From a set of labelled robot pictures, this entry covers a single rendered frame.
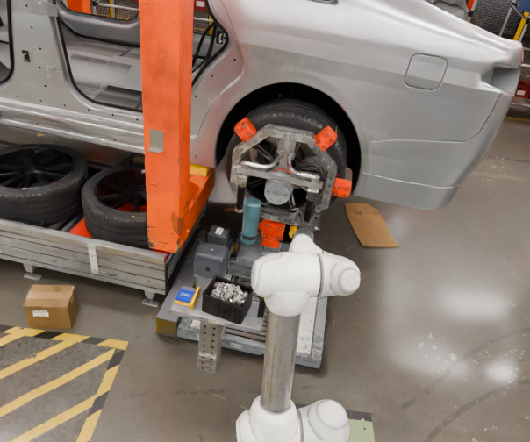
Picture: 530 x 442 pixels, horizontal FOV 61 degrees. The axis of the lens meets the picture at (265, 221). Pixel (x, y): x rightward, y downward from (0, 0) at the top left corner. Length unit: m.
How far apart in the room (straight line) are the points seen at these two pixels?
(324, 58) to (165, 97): 0.79
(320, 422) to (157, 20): 1.53
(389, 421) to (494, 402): 0.63
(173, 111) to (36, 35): 1.08
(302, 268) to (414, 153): 1.30
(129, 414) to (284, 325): 1.19
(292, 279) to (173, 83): 0.97
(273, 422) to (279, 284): 0.51
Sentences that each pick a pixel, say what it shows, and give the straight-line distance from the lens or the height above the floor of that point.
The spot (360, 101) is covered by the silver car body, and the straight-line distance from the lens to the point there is 2.33.
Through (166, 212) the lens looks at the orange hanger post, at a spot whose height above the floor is 0.76.
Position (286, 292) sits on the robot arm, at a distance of 1.31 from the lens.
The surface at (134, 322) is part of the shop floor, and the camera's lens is 2.73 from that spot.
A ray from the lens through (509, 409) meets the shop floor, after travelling 2.90.
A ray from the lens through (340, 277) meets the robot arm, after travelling 1.31.
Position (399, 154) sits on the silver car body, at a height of 1.04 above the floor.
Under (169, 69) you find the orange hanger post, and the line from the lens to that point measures 1.88.
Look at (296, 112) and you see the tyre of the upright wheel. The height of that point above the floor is 1.18.
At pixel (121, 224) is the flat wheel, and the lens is 2.63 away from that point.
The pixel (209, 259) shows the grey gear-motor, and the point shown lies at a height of 0.39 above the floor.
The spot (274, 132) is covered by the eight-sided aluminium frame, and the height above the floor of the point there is 1.10.
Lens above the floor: 2.04
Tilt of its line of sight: 36 degrees down
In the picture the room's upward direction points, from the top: 8 degrees clockwise
